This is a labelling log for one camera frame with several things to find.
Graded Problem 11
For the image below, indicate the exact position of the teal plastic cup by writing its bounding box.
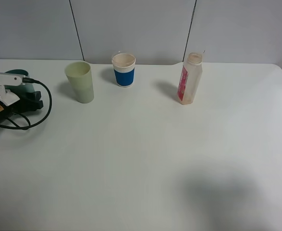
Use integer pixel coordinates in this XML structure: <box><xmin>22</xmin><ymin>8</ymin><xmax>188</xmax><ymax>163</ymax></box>
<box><xmin>5</xmin><ymin>69</ymin><xmax>35</xmax><ymax>94</ymax></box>

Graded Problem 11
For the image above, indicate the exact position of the pink label drink bottle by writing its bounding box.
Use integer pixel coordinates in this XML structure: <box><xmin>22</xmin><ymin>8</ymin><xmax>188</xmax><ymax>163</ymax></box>
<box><xmin>177</xmin><ymin>52</ymin><xmax>203</xmax><ymax>105</ymax></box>

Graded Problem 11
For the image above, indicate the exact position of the black left camera cable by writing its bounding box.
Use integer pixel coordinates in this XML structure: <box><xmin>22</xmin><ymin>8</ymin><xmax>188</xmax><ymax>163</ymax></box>
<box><xmin>0</xmin><ymin>77</ymin><xmax>52</xmax><ymax>132</ymax></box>

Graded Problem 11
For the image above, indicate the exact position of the pale green plastic cup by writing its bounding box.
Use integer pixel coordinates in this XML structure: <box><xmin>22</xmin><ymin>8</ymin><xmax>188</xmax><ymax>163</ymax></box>
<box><xmin>64</xmin><ymin>61</ymin><xmax>94</xmax><ymax>103</ymax></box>

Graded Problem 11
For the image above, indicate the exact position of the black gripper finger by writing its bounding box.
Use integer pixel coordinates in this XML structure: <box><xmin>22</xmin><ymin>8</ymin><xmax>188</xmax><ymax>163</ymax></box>
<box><xmin>12</xmin><ymin>91</ymin><xmax>44</xmax><ymax>113</ymax></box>

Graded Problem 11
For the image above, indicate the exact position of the blue white paper cup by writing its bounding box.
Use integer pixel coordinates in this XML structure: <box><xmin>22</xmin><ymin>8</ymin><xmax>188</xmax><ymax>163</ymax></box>
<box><xmin>111</xmin><ymin>52</ymin><xmax>136</xmax><ymax>88</ymax></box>

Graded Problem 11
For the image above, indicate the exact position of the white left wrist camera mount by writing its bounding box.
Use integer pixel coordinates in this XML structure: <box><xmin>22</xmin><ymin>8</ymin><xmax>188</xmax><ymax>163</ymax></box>
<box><xmin>0</xmin><ymin>73</ymin><xmax>25</xmax><ymax>106</ymax></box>

